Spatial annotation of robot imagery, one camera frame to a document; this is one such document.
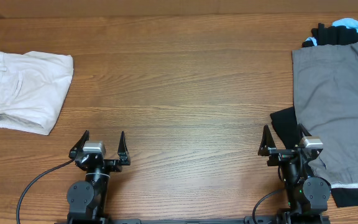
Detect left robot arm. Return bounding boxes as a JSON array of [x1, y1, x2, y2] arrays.
[[67, 130, 131, 224]]

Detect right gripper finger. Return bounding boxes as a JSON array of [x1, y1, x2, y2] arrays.
[[258, 124, 276, 156], [297, 123, 311, 146]]

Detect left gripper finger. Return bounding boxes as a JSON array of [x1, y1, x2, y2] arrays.
[[117, 131, 131, 166], [68, 130, 90, 159]]

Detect right black cable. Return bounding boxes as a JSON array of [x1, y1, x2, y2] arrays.
[[252, 187, 287, 224]]

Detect light blue garment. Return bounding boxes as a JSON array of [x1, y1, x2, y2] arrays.
[[302, 18, 358, 47]]

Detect left black cable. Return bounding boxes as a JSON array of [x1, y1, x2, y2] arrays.
[[16, 158, 76, 224]]

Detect grey shorts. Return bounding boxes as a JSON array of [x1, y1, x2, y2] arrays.
[[292, 42, 358, 189]]

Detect black polo shirt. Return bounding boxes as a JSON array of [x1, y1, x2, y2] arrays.
[[270, 22, 358, 208]]

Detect folded beige shorts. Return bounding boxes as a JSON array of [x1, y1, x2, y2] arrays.
[[0, 51, 74, 136]]

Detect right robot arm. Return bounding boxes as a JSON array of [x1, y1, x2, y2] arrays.
[[252, 124, 331, 224]]

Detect black cable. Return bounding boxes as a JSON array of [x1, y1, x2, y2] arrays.
[[16, 158, 76, 224], [252, 187, 287, 224]]

